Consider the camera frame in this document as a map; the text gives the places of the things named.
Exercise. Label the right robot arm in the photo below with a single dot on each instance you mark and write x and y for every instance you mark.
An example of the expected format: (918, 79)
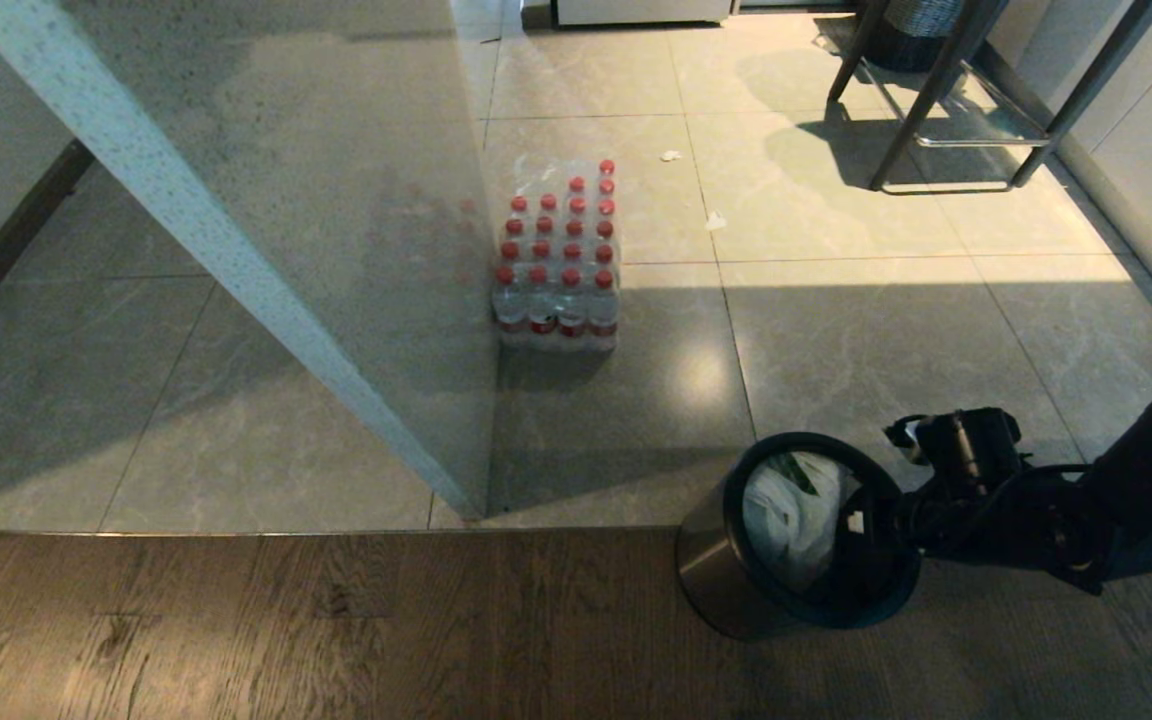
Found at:
(1151, 470)

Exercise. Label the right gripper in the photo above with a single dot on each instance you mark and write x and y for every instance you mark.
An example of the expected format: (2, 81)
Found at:
(876, 535)

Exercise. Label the metal frame stool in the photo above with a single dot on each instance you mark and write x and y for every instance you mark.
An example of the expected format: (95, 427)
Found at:
(936, 85)

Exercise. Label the black mesh waste basket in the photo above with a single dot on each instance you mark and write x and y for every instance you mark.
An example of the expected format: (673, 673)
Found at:
(921, 30)

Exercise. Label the white appliance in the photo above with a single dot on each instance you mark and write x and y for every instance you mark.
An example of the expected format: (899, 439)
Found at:
(636, 10)

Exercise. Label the grey cabinet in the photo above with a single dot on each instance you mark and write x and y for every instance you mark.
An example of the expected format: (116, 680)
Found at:
(1146, 130)

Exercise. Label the white trash bag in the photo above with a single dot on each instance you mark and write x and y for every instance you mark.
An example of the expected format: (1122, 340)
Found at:
(786, 520)

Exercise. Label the shrink-wrapped pack of water bottles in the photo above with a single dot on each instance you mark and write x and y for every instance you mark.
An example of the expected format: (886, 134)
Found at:
(556, 270)

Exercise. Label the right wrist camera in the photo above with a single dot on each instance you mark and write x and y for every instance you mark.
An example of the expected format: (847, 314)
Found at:
(966, 445)

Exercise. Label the steel bin with black rim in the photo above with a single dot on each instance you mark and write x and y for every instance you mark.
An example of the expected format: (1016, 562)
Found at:
(711, 570)

